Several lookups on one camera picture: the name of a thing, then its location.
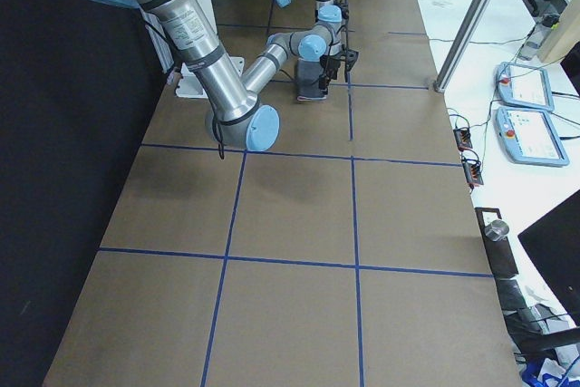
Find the pink towel with white edge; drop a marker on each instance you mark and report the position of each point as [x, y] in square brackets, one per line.
[307, 75]

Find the lower teach pendant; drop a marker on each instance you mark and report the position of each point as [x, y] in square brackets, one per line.
[529, 137]

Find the teach pendant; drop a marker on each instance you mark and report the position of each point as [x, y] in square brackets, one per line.
[524, 86]
[529, 137]

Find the black power strip upper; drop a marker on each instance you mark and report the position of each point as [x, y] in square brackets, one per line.
[463, 138]

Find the aluminium frame post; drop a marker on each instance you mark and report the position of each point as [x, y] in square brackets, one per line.
[460, 43]

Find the silver metal cylinder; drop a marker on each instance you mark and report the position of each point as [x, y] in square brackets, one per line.
[496, 230]

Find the black computer monitor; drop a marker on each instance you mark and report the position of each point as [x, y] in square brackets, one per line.
[552, 244]

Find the upper teach pendant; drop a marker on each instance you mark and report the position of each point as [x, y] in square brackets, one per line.
[524, 86]

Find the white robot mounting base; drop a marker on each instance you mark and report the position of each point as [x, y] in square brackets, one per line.
[211, 71]

